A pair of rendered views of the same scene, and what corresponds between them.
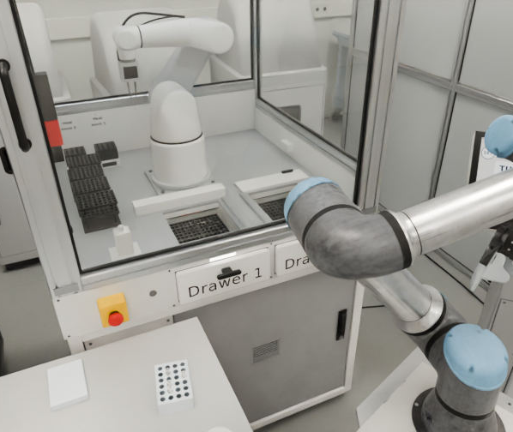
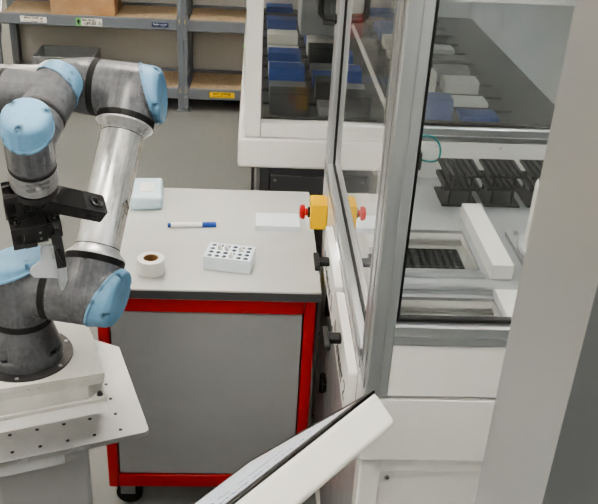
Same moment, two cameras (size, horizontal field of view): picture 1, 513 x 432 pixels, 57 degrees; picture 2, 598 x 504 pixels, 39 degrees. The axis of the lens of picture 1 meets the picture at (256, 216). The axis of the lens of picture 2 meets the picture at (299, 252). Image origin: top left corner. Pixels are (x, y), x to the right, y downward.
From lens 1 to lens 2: 2.24 m
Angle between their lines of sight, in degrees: 91
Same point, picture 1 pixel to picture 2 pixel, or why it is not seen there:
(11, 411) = (269, 204)
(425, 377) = (85, 363)
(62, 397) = (261, 216)
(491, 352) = (3, 258)
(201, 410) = (197, 271)
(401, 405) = (76, 334)
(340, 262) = not seen: hidden behind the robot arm
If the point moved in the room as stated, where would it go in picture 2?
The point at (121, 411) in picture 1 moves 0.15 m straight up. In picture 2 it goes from (229, 240) to (230, 191)
